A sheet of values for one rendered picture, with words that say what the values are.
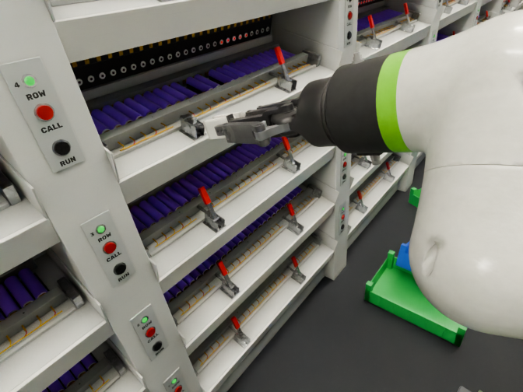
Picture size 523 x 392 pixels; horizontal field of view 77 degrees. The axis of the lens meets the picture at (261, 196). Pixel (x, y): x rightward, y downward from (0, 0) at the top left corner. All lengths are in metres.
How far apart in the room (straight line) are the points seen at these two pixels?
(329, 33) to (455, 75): 0.63
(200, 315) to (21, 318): 0.34
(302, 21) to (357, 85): 0.62
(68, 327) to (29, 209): 0.20
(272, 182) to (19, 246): 0.52
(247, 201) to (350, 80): 0.46
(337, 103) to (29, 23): 0.32
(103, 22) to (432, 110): 0.37
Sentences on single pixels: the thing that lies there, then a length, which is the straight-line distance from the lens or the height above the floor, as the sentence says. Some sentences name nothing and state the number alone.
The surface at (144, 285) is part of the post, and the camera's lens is 0.60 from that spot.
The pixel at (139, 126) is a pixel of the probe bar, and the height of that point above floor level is 0.79.
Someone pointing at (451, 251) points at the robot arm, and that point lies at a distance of 0.25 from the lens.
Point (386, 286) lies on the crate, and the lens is 1.30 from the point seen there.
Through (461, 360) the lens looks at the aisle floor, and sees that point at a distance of 1.20.
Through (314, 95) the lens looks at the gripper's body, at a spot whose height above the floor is 0.86.
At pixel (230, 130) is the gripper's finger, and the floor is 0.81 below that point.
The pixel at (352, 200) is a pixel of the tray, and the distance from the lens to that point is 1.37.
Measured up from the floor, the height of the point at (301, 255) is 0.18.
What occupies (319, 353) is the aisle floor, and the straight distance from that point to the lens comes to 1.13.
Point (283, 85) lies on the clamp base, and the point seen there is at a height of 0.77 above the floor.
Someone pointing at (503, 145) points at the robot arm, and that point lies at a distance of 0.26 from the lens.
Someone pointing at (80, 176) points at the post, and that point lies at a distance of 0.48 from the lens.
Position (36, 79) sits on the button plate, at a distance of 0.44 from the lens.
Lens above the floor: 0.97
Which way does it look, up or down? 33 degrees down
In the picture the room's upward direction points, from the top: 7 degrees counter-clockwise
